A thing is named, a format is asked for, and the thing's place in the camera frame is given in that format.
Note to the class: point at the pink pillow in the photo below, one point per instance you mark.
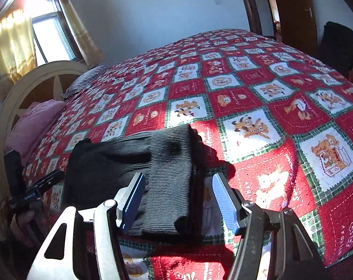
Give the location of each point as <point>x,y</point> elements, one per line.
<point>36,119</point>

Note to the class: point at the yellow curtain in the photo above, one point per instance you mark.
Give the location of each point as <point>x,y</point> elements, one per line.
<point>10,43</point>
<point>77,35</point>

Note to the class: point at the grey striped pillow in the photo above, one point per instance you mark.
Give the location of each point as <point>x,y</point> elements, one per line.
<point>86,78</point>

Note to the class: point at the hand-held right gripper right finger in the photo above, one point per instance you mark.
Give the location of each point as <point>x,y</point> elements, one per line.
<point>224,201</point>

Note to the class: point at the dark wooden door frame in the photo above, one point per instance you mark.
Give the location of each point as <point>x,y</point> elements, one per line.
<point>249,5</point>

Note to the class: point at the black folding chair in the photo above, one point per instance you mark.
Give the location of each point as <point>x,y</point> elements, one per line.
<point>337,46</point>

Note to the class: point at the brown wooden door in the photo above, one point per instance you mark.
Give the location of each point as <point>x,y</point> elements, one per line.
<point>293,20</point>

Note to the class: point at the window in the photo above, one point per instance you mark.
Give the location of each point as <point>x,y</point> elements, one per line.
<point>51,32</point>

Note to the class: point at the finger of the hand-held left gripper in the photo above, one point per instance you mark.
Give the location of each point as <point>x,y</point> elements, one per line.
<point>46,180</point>

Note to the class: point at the purple bed base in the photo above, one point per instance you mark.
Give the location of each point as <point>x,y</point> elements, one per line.
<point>348,271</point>

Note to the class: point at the black pants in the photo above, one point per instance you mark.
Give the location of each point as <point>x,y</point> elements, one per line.
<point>164,180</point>

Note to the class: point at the red printed blanket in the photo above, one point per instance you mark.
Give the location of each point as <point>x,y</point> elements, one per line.
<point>267,151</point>

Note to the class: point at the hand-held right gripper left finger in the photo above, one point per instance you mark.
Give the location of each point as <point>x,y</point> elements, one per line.
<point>132,201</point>

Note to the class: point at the cream wooden headboard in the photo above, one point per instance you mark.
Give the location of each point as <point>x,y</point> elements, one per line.
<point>33,73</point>

